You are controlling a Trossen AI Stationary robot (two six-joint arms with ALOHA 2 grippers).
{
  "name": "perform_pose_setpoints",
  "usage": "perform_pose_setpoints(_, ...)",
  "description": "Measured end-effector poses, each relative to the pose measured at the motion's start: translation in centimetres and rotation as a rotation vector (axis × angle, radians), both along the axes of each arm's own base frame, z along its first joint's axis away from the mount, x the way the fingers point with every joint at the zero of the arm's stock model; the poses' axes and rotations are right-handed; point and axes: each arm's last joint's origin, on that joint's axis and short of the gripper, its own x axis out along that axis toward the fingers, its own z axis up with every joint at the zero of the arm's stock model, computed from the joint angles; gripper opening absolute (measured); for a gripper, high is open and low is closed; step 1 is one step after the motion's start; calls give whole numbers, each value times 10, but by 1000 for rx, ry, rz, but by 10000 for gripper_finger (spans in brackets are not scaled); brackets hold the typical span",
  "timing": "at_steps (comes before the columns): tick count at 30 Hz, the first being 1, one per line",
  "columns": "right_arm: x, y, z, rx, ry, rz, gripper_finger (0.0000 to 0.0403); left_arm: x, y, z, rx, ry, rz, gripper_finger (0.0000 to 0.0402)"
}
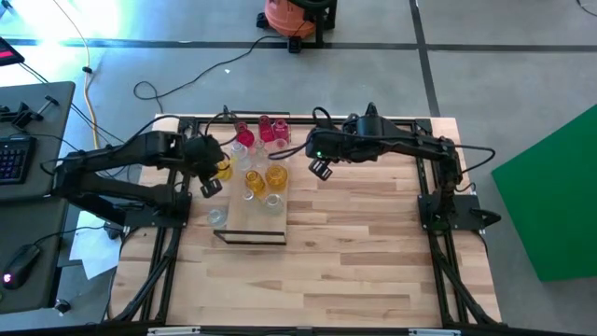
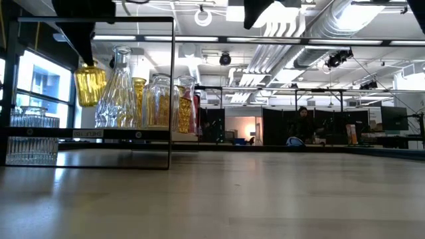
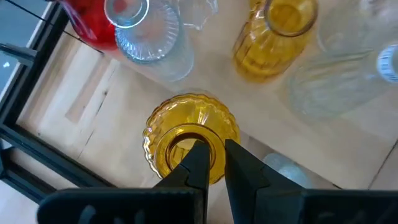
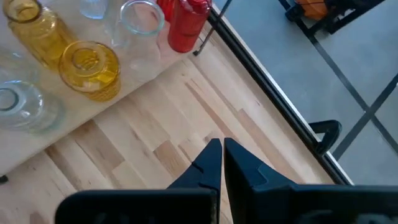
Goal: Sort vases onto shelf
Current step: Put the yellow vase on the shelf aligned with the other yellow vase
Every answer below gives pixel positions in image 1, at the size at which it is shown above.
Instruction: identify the green board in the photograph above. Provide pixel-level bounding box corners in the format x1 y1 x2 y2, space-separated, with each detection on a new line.
490 103 597 284

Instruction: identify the yellow floor cable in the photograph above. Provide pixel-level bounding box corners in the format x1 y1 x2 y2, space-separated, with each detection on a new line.
49 0 106 156

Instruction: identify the black desk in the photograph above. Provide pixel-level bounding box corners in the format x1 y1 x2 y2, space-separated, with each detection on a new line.
0 81 76 202
0 195 70 316

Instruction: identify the black aluminium table frame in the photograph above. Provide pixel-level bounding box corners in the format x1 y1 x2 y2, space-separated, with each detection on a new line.
104 114 505 336

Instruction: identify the short clear ribbed jar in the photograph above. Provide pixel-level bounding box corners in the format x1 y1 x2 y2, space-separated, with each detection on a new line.
263 193 285 217

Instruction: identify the black vacuum power cable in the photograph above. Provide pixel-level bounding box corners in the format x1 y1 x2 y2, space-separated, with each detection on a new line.
132 33 293 116

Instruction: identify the red wide-rim glass vase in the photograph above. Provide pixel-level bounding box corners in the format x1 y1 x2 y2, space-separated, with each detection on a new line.
257 115 275 144

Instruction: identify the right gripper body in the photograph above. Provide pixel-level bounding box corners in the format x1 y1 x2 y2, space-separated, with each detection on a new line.
304 128 350 165

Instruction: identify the wooden shelf black frame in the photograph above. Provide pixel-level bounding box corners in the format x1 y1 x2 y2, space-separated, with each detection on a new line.
213 110 290 246

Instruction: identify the black stand post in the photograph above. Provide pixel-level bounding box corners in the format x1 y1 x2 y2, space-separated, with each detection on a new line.
286 0 338 53

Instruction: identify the black keyboard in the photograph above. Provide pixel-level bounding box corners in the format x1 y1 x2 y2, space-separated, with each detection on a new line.
0 134 37 186

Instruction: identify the white paper sheet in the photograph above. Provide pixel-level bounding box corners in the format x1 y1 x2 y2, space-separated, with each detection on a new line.
68 210 123 280

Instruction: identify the clear diamond-cut glass vase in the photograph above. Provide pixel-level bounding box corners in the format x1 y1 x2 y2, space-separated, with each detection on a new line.
240 189 257 214

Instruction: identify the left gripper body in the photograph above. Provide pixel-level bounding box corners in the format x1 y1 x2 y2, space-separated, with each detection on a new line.
185 134 228 186

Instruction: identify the black desk clamp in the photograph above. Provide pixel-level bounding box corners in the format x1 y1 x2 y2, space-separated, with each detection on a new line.
0 95 61 132

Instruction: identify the black computer mouse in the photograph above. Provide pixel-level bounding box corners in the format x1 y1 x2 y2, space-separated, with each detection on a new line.
2 243 42 290

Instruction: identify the clear squat glass vase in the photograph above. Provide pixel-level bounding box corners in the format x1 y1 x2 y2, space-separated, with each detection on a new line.
206 207 229 229

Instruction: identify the black device red display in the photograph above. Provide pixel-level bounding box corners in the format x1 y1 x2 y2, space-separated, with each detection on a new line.
0 35 25 68

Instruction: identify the tall clear ribbed bottle vase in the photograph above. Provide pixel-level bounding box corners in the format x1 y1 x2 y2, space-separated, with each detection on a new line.
230 142 250 164

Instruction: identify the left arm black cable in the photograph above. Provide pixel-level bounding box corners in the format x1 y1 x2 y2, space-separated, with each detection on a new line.
125 110 243 151

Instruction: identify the yellow textured glass vase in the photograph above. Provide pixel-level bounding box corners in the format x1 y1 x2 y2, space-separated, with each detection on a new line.
265 164 289 192

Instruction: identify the red bulbous glass vase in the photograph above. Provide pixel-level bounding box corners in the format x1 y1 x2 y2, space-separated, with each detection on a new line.
235 121 257 148

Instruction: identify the red ribbed glass vase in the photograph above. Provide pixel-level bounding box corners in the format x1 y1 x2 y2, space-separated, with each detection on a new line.
272 118 291 143

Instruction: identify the orange shop vacuum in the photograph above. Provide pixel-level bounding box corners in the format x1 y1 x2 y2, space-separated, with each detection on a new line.
255 0 338 41

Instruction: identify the clear conical carafe vase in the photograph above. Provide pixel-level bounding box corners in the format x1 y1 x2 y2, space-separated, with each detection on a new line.
251 139 270 169

